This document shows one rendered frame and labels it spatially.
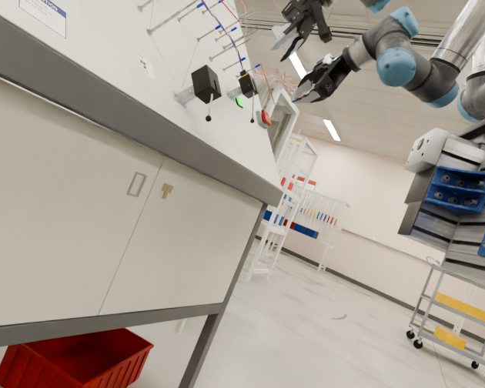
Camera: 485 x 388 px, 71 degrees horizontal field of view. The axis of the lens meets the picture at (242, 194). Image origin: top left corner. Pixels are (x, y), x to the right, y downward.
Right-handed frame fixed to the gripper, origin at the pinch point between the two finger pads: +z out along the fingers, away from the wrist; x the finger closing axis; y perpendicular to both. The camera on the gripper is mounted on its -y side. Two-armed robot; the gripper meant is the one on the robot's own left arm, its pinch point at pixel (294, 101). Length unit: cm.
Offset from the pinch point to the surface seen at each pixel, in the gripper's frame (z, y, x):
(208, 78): -2.8, -26.8, 24.3
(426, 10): -1, 321, -107
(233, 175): 16.1, -24.3, 0.0
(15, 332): 29, -80, 20
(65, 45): -3, -48, 44
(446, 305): 98, 138, -349
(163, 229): 26, -46, 7
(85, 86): -1, -50, 38
